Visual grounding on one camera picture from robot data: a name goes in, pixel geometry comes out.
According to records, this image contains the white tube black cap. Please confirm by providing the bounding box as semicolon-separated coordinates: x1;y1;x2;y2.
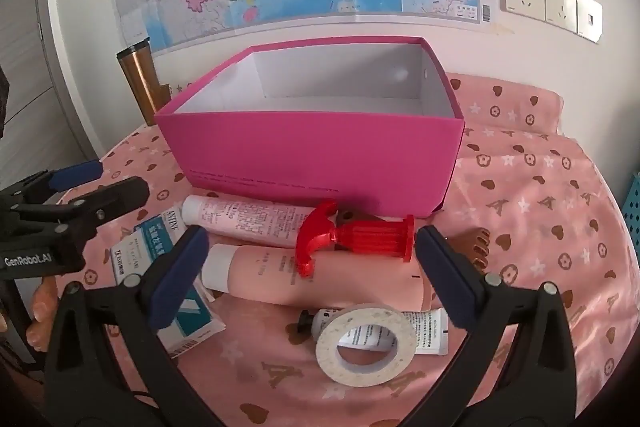
298;307;451;356

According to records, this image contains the large pink tube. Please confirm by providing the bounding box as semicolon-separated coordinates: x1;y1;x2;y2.
200;243;436;310

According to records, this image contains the brown wooden back scratcher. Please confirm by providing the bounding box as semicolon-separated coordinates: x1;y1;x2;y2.
336;207;492;270

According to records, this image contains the white medicine box blue label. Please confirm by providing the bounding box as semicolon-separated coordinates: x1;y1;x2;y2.
111;216;168;286

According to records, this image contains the white wall switch plate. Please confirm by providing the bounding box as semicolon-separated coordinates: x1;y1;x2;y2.
576;0;603;42

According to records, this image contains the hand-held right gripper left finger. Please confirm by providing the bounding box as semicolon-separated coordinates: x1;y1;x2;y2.
44;224;221;427

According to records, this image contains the slim pink white tube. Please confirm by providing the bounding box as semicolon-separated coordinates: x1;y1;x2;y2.
181;194;321;250

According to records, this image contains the pink cardboard box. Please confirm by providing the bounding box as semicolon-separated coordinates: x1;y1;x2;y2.
154;37;467;219

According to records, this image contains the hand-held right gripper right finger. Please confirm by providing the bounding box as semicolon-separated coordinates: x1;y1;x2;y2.
400;225;596;427

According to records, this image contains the pink printed blanket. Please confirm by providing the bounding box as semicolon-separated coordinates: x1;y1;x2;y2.
50;72;640;427

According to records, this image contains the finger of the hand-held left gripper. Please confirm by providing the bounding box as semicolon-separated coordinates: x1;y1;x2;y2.
0;159;104;208
10;177;151;253

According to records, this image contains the copper travel tumbler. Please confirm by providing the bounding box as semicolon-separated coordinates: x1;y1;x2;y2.
116;38;171;128

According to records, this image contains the white tape roll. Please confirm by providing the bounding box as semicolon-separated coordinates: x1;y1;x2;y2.
315;303;417;387

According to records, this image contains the grey door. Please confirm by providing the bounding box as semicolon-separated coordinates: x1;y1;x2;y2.
0;0;101;168

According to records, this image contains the person's left hand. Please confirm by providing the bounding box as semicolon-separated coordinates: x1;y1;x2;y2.
27;276;68;350

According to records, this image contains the blue plastic basket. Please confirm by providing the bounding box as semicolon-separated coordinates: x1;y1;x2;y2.
622;174;640;260

